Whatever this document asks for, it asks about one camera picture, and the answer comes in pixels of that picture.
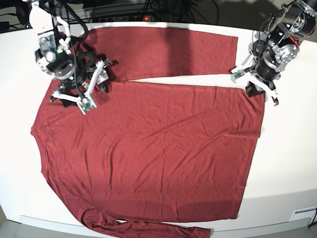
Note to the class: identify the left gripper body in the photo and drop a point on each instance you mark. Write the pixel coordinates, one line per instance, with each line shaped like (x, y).
(268, 67)

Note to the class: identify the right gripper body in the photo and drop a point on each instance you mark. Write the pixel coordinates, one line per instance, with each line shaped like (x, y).
(71, 77)

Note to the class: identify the red long-sleeve T-shirt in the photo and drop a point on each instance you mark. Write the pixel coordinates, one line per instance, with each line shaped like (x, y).
(152, 156)

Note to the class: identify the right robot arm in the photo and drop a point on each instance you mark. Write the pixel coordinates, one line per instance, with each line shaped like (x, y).
(56, 44)

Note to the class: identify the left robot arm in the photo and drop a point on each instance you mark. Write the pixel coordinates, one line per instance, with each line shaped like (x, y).
(285, 31)

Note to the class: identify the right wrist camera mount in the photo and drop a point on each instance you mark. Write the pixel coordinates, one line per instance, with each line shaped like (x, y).
(84, 98)

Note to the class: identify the black power strip red switch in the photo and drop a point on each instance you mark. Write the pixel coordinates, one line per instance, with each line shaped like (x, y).
(139, 18)

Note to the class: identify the white label box with cable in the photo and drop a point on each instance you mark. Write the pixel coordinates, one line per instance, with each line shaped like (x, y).
(303, 213)

